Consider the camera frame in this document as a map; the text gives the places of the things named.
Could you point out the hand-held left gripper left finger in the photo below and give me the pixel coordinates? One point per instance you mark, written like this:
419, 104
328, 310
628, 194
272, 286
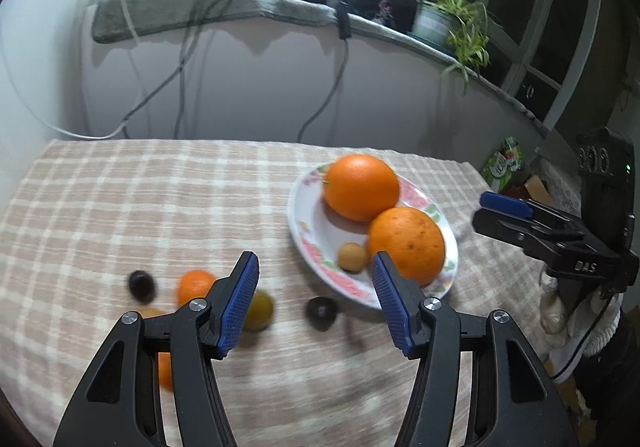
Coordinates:
240, 307

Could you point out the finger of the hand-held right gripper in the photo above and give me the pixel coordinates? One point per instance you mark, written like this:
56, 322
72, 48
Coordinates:
505, 203
510, 229

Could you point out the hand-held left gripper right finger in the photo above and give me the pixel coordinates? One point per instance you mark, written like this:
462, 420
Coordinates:
390, 307

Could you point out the green-brown plum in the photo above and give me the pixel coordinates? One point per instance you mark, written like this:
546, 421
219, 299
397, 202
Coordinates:
260, 309

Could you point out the small mandarin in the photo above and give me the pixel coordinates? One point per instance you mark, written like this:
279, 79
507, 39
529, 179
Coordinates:
165, 369
192, 287

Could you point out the tan longan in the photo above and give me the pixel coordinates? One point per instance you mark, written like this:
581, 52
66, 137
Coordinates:
350, 257

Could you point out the speckled large orange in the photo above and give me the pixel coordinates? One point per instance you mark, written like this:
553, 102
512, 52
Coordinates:
407, 242

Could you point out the dark purple plum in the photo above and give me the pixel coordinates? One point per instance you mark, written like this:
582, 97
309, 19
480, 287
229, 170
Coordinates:
321, 313
141, 285

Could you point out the floral white plate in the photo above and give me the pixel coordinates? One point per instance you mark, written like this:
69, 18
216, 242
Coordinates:
312, 227

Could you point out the smooth large orange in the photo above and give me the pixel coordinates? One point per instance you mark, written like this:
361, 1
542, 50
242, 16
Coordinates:
360, 187

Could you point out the person's right forearm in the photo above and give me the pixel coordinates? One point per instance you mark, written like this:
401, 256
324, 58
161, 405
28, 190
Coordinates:
600, 337

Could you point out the red gift box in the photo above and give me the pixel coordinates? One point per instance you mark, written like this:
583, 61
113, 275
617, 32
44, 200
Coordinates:
515, 192

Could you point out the brown cardboard box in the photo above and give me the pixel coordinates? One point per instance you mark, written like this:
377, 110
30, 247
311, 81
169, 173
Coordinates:
537, 189

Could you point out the green printed carton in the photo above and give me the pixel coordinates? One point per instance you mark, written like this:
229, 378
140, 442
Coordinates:
502, 164

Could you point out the white lace cloth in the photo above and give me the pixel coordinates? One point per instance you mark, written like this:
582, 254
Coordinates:
565, 187

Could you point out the beige checked tablecloth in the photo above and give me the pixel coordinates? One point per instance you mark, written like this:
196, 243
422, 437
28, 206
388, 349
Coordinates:
150, 202

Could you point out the potted spider plant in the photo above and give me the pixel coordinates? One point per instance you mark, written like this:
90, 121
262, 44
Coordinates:
432, 22

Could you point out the small purple flower plant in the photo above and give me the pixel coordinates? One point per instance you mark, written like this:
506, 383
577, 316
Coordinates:
384, 11

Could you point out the grey windowsill mat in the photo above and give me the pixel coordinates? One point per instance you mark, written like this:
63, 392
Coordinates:
225, 7

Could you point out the white window frame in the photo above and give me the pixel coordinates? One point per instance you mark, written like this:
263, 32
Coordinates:
575, 52

